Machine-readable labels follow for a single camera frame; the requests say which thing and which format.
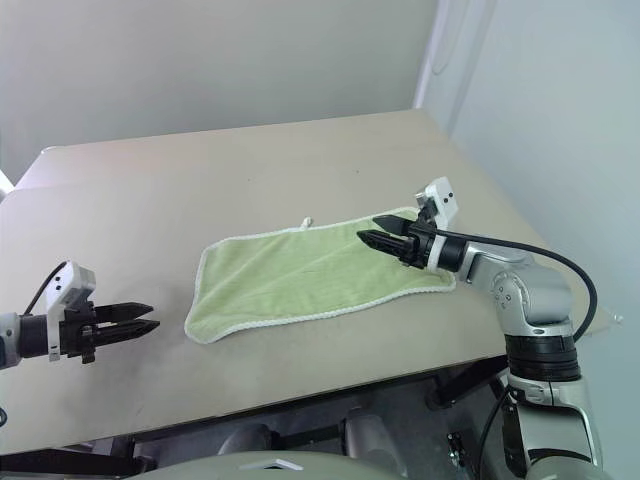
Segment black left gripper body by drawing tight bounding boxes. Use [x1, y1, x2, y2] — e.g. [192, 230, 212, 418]
[59, 299, 99, 365]

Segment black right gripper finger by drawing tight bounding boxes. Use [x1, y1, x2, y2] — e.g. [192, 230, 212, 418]
[373, 214, 417, 236]
[356, 230, 409, 258]

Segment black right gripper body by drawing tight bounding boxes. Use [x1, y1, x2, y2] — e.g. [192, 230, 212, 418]
[399, 208, 440, 270]

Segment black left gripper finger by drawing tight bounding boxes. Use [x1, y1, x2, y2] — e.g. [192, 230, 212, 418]
[94, 301, 154, 324]
[94, 319, 162, 348]

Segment green towel with white trim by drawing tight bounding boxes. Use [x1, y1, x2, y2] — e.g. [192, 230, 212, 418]
[183, 205, 457, 347]

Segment dark grey rounded shape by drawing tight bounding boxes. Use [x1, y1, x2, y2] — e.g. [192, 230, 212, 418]
[216, 422, 277, 457]

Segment grey robot torso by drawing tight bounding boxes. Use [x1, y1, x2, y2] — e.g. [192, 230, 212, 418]
[124, 449, 532, 480]

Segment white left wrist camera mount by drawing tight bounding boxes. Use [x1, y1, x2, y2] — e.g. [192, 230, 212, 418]
[47, 260, 97, 364]

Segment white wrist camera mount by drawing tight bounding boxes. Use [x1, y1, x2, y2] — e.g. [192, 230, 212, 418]
[413, 175, 459, 275]
[47, 260, 97, 364]

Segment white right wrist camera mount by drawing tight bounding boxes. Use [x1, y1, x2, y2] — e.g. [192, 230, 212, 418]
[413, 175, 459, 275]

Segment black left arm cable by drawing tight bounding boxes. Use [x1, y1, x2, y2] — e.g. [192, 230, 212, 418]
[23, 259, 69, 317]

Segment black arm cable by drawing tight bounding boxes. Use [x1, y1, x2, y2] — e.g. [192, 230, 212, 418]
[23, 259, 69, 317]
[439, 231, 600, 347]

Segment black table frame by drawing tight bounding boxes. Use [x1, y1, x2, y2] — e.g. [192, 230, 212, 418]
[0, 352, 510, 480]

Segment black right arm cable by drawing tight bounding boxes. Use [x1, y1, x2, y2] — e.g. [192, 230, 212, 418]
[439, 231, 600, 347]

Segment black right shoulder cable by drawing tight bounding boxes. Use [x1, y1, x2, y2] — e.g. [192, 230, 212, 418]
[479, 387, 519, 480]

